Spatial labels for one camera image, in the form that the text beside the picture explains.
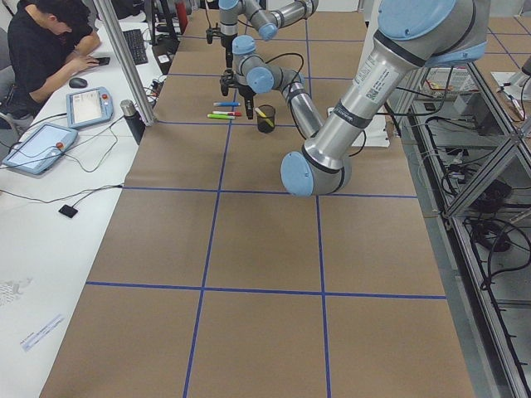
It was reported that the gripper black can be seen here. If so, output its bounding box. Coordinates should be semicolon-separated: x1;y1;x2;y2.
220;69;254;119
221;33;236;67

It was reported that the blue marker pen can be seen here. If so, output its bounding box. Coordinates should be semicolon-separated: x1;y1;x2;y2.
212;101;241;107

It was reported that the yellow highlighter pen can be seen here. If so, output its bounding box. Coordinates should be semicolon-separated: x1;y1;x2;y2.
254;107;275;128

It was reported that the red capped white marker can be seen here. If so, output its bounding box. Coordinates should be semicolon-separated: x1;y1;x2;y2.
212;111;242;117

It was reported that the green highlighter pen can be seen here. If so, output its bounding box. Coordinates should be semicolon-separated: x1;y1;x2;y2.
207;114;236;120

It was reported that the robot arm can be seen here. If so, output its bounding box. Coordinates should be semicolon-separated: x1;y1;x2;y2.
218;0;319;68
218;1;490;197

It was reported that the black mesh pen cup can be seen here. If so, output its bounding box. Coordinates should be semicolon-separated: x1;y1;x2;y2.
256;104;275;133

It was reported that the black keyboard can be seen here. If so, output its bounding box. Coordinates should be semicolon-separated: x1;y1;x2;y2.
122;29;149;65

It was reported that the dark water bottle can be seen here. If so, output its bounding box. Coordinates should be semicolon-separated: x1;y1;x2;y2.
119;99;145;145

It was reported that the black smartphone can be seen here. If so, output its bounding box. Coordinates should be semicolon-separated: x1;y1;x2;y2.
96;57;110;66

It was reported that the teach pendant far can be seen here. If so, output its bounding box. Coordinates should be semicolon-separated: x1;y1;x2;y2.
66;87;114;129

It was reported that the teach pendant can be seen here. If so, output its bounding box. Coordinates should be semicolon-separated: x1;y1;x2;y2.
66;87;114;129
2;123;78;175

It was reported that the black computer mouse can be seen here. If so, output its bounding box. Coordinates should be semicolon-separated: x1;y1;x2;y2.
69;77;88;89

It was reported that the seated person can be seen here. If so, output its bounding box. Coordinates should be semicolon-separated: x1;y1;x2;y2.
5;1;100;119

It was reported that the teach pendant near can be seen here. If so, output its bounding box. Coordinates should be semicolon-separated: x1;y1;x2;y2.
2;123;78;175

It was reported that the small black puck device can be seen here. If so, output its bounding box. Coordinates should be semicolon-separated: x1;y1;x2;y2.
58;205;78;219

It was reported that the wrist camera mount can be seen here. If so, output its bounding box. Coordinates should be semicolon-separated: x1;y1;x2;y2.
206;24;221;45

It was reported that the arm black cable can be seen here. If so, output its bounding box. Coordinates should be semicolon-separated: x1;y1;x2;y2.
265;51;308;84

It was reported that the aluminium frame post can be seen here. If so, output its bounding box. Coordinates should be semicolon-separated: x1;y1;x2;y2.
94;0;155;126

